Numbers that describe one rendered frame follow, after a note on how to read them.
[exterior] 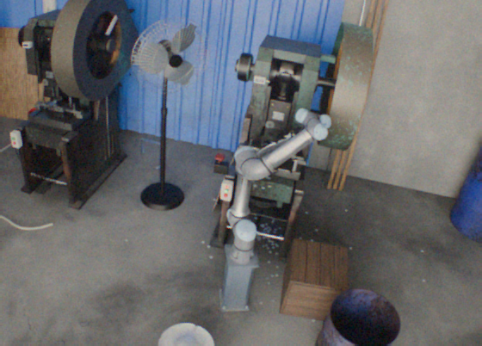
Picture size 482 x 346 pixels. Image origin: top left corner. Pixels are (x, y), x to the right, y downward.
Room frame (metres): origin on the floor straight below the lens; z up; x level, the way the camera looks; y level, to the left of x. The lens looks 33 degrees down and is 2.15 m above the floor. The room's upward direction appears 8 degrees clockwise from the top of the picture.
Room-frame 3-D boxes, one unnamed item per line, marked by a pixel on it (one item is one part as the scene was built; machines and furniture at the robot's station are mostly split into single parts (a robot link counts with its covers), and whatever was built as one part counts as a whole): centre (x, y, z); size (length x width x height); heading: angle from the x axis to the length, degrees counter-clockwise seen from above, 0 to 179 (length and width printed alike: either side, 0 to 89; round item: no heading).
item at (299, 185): (2.58, -0.49, 0.45); 0.92 x 0.12 x 0.90; 173
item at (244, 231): (1.71, -0.08, 0.62); 0.13 x 0.12 x 0.14; 21
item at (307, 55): (2.62, -0.22, 0.83); 0.79 x 0.43 x 1.34; 173
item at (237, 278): (1.70, -0.08, 0.23); 0.19 x 0.19 x 0.45; 12
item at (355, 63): (2.54, -0.55, 1.33); 1.03 x 0.28 x 0.82; 173
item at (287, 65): (2.47, -0.20, 1.27); 0.21 x 0.12 x 0.34; 173
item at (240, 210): (1.83, -0.03, 0.82); 0.15 x 0.12 x 0.55; 21
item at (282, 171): (2.48, -0.20, 0.68); 0.45 x 0.30 x 0.06; 83
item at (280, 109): (2.43, -0.20, 1.04); 0.17 x 0.15 x 0.30; 173
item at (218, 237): (2.64, 0.05, 0.45); 0.92 x 0.12 x 0.90; 173
